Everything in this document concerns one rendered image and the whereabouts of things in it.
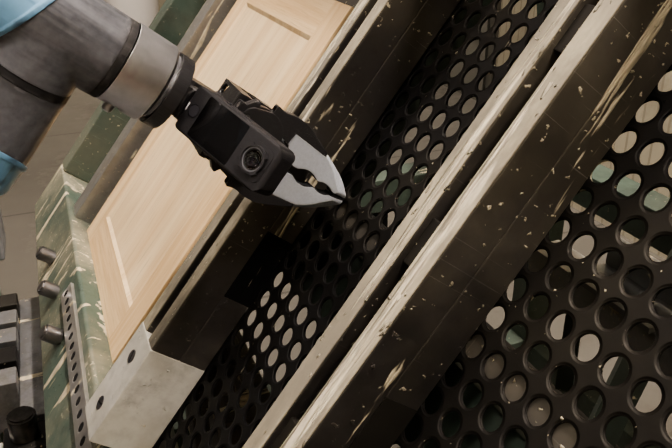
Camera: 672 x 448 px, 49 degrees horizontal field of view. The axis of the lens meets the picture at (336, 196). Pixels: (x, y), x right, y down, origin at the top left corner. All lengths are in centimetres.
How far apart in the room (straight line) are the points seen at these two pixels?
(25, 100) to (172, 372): 35
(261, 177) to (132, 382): 33
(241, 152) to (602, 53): 29
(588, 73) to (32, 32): 41
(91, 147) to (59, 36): 106
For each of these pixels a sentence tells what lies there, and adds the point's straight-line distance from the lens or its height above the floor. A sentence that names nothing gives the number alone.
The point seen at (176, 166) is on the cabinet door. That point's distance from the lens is 118.
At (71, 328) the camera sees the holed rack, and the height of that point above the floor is 89.
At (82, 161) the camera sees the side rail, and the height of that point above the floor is 93.
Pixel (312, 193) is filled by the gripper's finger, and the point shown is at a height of 120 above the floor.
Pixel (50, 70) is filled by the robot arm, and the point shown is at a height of 135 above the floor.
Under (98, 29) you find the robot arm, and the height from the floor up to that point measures 138.
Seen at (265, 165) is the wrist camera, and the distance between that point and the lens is 60.
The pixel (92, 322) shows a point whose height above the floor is 90.
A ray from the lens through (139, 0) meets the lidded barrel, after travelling 747.
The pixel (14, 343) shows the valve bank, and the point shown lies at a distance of 139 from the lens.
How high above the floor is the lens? 149
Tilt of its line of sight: 23 degrees down
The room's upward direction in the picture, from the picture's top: straight up
